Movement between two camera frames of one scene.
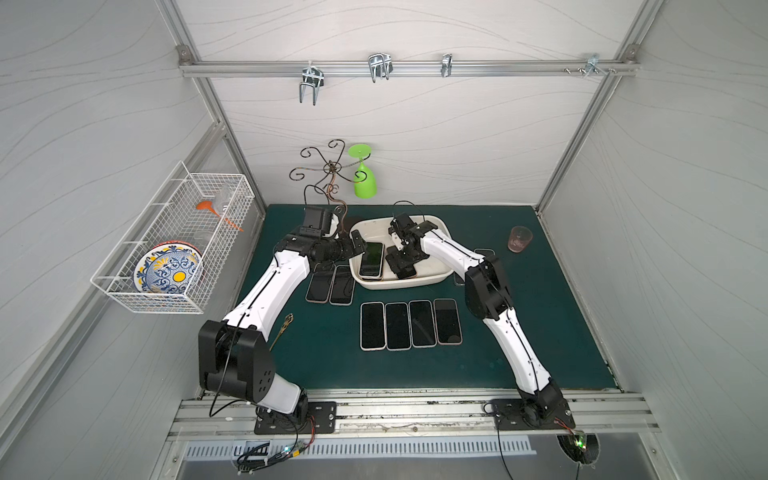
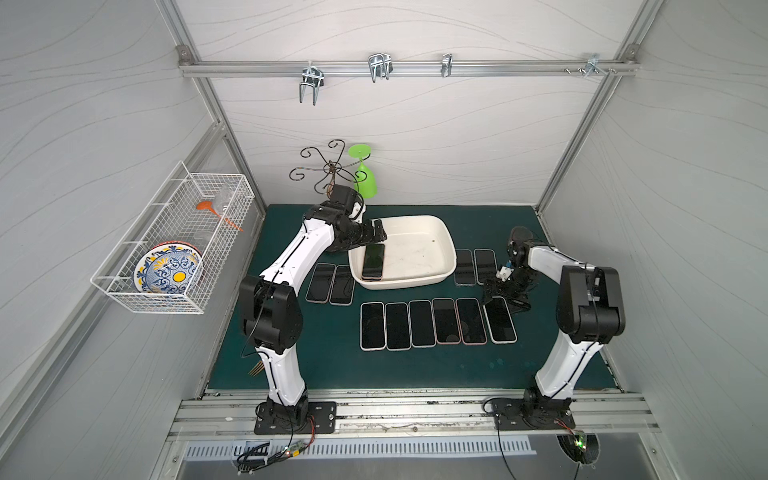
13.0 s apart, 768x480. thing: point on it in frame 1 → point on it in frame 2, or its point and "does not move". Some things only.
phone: (343, 286) does not move
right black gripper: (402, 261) → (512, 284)
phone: (319, 288) does not move
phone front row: (372, 326) does not move
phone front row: (407, 272) → (471, 321)
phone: (372, 261) does not move
